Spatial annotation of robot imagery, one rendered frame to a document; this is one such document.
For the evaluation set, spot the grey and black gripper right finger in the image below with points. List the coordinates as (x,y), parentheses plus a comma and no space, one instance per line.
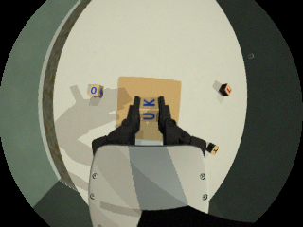
(174,134)

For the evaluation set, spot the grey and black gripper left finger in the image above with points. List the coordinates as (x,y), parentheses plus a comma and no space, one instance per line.
(125,133)

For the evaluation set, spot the wooden letter block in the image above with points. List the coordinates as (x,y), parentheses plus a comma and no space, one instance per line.
(96,90)
(225,90)
(212,148)
(149,109)

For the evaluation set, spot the tan flat mat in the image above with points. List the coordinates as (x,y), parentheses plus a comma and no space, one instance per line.
(148,87)

